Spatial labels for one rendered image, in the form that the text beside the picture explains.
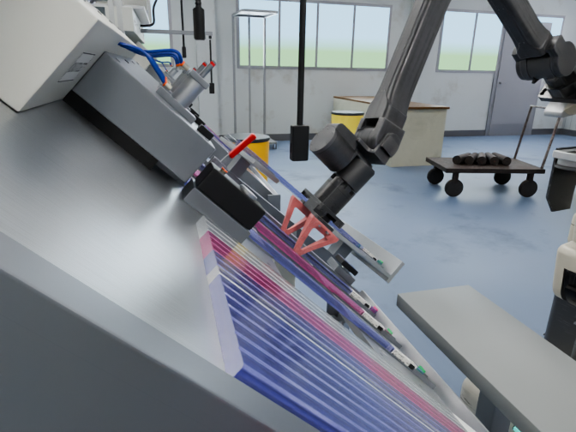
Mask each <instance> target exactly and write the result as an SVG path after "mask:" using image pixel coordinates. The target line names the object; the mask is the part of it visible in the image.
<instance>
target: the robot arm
mask: <svg viewBox="0 0 576 432"><path fill-rule="evenodd" d="M451 1H452V0H415V2H414V4H413V6H412V8H411V12H410V14H409V16H408V19H407V21H406V23H405V26H404V29H403V31H402V34H401V35H400V38H399V41H398V44H397V45H396V48H395V50H394V53H393V56H392V58H391V61H390V63H389V64H388V67H387V71H386V73H385V75H384V77H383V80H382V82H381V85H380V87H379V89H378V91H377V93H376V95H375V97H374V99H373V100H372V102H371V103H370V104H369V107H368V109H367V111H366V113H365V116H364V118H361V120H360V122H359V124H358V126H357V130H356V132H355V134H353V133H352V132H351V131H350V130H349V129H348V128H347V127H346V126H345V125H344V124H342V123H328V124H327V125H326V126H325V127H324V129H322V130H321V131H320V132H318V133H317V134H316V135H315V137H314V138H313V139H312V141H311V142H310V144H309V150H310V151H311V152H312V153H313V154H314V155H315V156H316V157H317V158H318V159H319V160H320V161H321V162H322V163H323V164H324V165H325V166H326V167H327V168H328V169H329V170H330V171H333V172H334V173H333V174H332V176H330V178H328V180H326V182H324V184H322V186H321V187H320V188H319V189H318V190H317V191H316V192H315V193H314V194H312V193H311V192H310V191H308V190H307V189H306V188H305V189H304V190H303V191H302V192H301V193H302V194H303V195H304V196H305V197H306V198H307V199H308V200H307V201H304V200H303V199H302V200H298V198H296V197H295V196H294V195H292V196H291V198H290V201H289V205H288V208H287V211H286V214H285V218H284V221H283V224H282V226H281V230H282V231H284V232H285V233H286V234H287V235H290V234H291V233H292V232H294V231H297V230H299V229H300V228H302V227H303V229H302V231H301V233H300V236H299V238H298V240H297V242H296V244H295V247H294V249H293V250H294V251H295V252H297V253H298V254H299V255H304V254H306V253H308V252H310V251H312V250H314V249H318V248H321V247H324V246H327V245H329V244H332V243H336V242H338V240H339V239H338V238H337V237H336V236H335V235H334V234H333V233H332V232H333V231H334V229H333V228H332V227H331V226H330V225H329V224H328V223H329V222H330V221H331V220H332V222H333V223H334V224H335V225H336V226H337V227H338V228H339V229H341V228H342V226H343V225H344V224H345V223H344V222H342V221H341V220H340V219H339V218H338V217H337V216H336V215H337V214H338V213H339V212H340V210H341V209H342V208H343V207H344V206H345V205H346V204H347V203H348V202H349V201H350V200H351V199H352V198H353V197H354V195H355V193H357V192H358V191H359V190H360V189H361V188H362V187H363V186H364V185H365V184H366V183H367V182H368V180H370V178H372V176H374V172H375V171H374V170H373V169H372V167H373V166H372V164H375V165H385V164H386V163H387V162H388V160H389V159H390V158H392V156H394V154H396V152H397V151H398V149H399V145H400V143H401V141H402V139H403V136H404V134H405V131H404V130H403V128H404V125H405V121H406V118H407V112H408V108H409V105H410V102H411V98H412V95H413V93H414V91H415V88H416V86H417V83H418V81H419V78H420V76H421V74H422V72H423V68H424V65H425V64H426V61H427V59H428V56H429V53H430V51H431V48H432V46H433V44H434V42H435V38H436V36H437V34H438V32H439V29H440V27H441V24H442V21H443V19H444V16H445V14H446V12H447V9H448V6H449V4H450V2H451ZM487 1H488V2H489V5H490V6H491V8H492V9H493V10H494V12H495V14H496V15H497V17H498V18H499V20H500V21H501V24H502V25H503V26H504V28H505V29H506V31H507V33H508V34H509V36H510V38H511V39H512V41H513V43H514V45H515V47H514V48H513V53H512V57H513V59H514V60H515V62H516V64H515V67H516V73H517V75H518V77H519V78H520V79H521V80H523V81H525V80H527V81H532V84H535V83H536V82H537V81H538V80H539V79H544V81H543V82H544V84H545V85H544V86H543V88H542V90H541V91H540V93H539V94H538V98H539V99H540V100H541V101H548V102H560V103H570V104H576V48H575V45H574V44H573V42H571V41H565V40H564V38H563V36H562V35H556V36H553V35H552V34H551V32H550V31H549V30H548V29H546V27H545V26H544V25H543V24H542V22H540V20H539V19H538V17H537V15H536V13H535V11H534V9H533V8H532V6H531V4H530V3H529V1H528V0H487ZM295 207H296V208H297V209H298V210H300V211H301V212H302V213H303V214H304V215H305V217H304V218H303V219H301V220H300V221H298V222H297V223H296V224H294V225H293V226H292V227H290V228H288V229H286V228H287V226H288V224H289V221H290V219H291V216H292V213H293V211H294V208H295ZM313 228H316V230H318V231H319V232H320V233H321V234H322V235H323V236H324V238H322V239H320V240H318V241H316V242H314V243H312V244H310V245H308V246H306V247H304V248H302V249H301V247H302V245H303V243H304V241H305V239H306V238H307V236H308V235H309V234H310V232H311V231H312V229H313Z"/></svg>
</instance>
